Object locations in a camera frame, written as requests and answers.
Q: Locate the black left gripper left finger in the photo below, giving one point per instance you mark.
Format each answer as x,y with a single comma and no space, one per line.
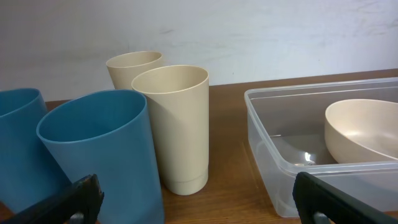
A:
80,202

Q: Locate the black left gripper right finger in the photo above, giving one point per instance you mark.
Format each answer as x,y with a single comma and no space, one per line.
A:
319,202

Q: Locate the cream bowl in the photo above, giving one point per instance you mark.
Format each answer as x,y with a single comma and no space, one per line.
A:
361,130

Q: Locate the clear plastic storage container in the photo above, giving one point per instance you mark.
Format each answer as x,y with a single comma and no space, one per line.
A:
286,136

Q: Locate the blue cup left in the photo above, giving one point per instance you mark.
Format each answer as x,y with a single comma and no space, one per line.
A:
29,173

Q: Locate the blue cup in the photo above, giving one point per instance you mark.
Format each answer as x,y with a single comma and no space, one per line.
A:
108,134
29,173

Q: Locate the blue cup right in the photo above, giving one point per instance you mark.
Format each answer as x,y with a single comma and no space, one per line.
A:
108,134

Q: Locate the cream cup rear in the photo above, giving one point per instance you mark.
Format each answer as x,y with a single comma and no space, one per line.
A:
124,68

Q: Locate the cream cup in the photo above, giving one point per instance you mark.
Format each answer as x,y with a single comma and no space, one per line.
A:
178,104
124,68

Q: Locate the cream cup front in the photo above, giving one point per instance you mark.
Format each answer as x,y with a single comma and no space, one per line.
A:
178,104

